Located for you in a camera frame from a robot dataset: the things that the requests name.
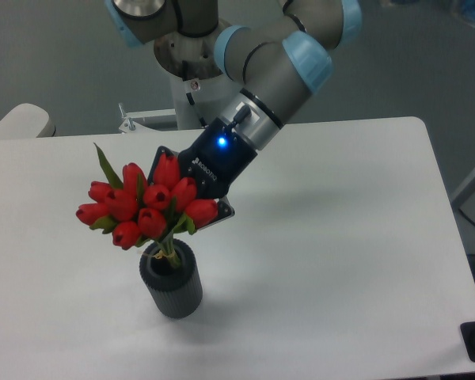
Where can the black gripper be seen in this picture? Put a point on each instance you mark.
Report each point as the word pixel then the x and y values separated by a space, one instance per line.
pixel 214 161

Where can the red tulip bouquet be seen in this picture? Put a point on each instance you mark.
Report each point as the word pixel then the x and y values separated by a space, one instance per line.
pixel 135 210

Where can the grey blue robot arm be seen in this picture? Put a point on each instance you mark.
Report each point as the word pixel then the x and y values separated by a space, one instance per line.
pixel 239 85

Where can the dark grey ribbed vase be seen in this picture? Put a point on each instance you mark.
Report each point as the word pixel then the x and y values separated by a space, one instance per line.
pixel 176 292

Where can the white pedestal base frame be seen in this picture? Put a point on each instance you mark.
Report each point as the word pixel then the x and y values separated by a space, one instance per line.
pixel 185 117

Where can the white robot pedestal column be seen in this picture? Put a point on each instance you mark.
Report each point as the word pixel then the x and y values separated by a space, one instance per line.
pixel 194 77

